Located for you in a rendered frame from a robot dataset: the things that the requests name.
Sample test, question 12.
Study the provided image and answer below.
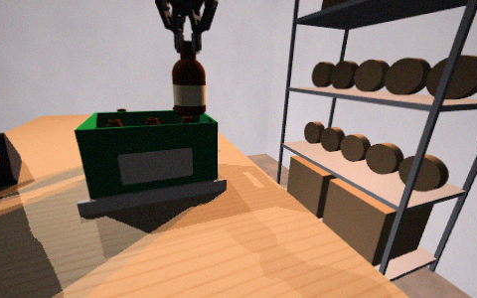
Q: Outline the dark green crate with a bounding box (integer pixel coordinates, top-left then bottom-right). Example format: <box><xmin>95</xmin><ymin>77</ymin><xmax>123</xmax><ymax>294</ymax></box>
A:
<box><xmin>80</xmin><ymin>110</ymin><xmax>218</xmax><ymax>199</ymax></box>

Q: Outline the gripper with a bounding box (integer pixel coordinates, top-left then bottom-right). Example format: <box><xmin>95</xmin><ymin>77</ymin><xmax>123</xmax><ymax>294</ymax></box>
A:
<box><xmin>155</xmin><ymin>0</ymin><xmax>219</xmax><ymax>54</ymax></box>

